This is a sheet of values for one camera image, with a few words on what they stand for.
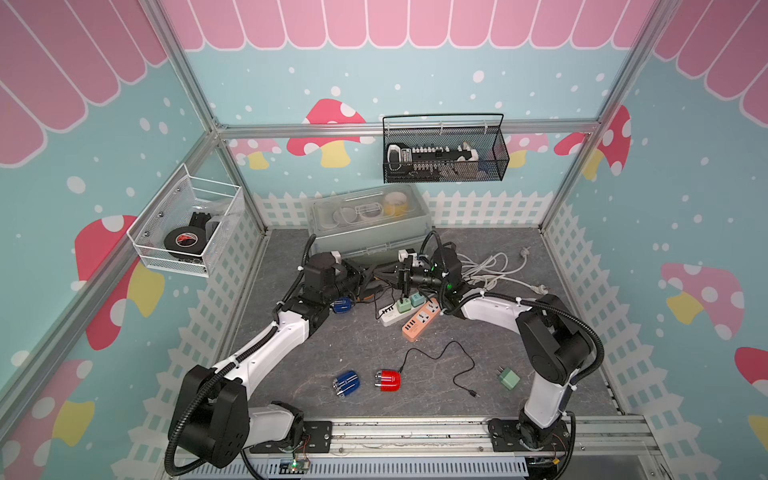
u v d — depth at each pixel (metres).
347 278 0.71
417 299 0.92
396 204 1.05
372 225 0.95
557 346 0.48
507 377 0.81
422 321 0.92
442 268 0.66
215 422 0.41
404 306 0.92
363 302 0.99
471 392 0.81
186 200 0.81
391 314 0.94
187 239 0.71
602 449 0.74
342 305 0.96
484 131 0.90
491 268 1.06
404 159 0.89
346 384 0.80
